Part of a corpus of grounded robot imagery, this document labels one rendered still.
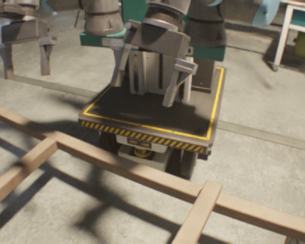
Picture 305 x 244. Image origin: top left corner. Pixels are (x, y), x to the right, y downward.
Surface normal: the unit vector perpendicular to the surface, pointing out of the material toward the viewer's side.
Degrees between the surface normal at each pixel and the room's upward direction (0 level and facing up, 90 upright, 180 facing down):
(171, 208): 0
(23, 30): 66
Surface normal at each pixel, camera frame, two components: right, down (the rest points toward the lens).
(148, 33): -0.39, 0.17
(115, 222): 0.00, -0.81
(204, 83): -0.32, 0.56
